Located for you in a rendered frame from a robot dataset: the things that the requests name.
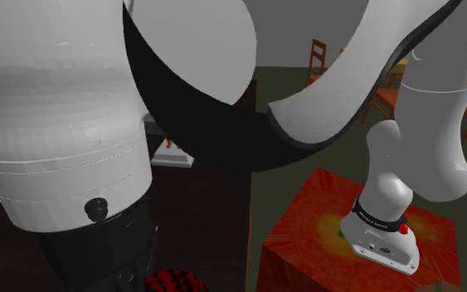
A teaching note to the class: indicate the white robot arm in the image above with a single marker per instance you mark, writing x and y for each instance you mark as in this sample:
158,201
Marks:
55,101

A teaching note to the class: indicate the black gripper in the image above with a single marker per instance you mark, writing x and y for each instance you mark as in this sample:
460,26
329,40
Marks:
99,255

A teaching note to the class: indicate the red patterned robot stand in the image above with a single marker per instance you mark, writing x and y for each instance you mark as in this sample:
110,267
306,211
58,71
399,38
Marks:
297,242

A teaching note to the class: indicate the red black zigzag ball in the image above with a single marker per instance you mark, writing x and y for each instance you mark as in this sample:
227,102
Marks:
176,282

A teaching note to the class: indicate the orange figure on white base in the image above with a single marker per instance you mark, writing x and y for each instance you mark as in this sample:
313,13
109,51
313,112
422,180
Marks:
172,157

